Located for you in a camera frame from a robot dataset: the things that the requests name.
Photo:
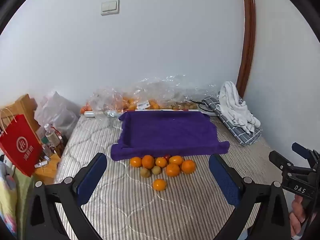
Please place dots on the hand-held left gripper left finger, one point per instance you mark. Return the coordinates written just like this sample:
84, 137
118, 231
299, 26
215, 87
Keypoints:
91, 177

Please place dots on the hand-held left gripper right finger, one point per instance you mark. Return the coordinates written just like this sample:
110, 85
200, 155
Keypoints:
223, 177

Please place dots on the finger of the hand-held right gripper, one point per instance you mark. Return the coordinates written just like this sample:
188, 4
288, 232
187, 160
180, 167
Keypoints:
282, 160
301, 150

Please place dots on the orange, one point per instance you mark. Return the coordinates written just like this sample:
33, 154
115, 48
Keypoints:
159, 184
173, 170
136, 162
176, 160
148, 161
188, 166
161, 162

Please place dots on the brown kiwi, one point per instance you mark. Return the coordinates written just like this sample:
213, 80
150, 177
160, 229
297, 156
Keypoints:
156, 170
145, 172

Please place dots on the person's right hand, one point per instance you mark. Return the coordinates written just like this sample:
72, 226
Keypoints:
297, 211

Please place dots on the dark brown bottle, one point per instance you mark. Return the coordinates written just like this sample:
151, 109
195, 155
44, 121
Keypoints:
61, 146

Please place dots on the wooden nightstand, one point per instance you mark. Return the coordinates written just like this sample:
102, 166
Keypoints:
48, 167

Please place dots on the grey checked folded cloth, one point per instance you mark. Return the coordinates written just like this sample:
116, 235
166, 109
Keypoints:
243, 135

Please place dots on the small white tube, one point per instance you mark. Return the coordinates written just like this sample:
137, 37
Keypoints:
42, 164

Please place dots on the clear plastic bottle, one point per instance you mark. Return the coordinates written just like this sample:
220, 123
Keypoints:
51, 135

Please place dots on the small red fruit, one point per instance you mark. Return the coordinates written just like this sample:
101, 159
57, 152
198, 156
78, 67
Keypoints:
167, 157

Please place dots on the silver white roll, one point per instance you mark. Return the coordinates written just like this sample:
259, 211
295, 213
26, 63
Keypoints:
89, 115

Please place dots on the small bag of oranges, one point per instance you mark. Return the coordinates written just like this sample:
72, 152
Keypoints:
84, 110

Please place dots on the purple towel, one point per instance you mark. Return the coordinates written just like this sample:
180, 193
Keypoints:
170, 135

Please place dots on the white towel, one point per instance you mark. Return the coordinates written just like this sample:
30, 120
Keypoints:
235, 105

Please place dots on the white plastic bag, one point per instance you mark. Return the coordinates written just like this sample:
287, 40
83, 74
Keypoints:
56, 112

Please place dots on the red paper bag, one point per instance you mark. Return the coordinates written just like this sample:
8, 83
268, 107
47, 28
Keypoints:
21, 145

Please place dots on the pile of brown longans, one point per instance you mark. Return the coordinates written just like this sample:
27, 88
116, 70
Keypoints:
182, 106

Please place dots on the colourful cloth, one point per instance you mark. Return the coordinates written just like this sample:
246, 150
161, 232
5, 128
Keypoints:
10, 197

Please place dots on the pile of bagged oranges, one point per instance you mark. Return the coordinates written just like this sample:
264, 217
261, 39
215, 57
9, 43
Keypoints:
131, 102

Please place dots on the white long box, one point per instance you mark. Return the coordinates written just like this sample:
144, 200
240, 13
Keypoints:
160, 110

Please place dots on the wooden headboard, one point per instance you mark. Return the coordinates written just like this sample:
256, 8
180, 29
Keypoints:
25, 106

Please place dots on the large clear plastic bag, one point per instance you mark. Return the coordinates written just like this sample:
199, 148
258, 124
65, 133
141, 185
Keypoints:
170, 90

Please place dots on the brown wooden door frame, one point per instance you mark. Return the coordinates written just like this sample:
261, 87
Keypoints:
248, 42

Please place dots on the white light switch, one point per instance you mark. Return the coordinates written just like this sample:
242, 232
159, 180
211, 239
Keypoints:
110, 7

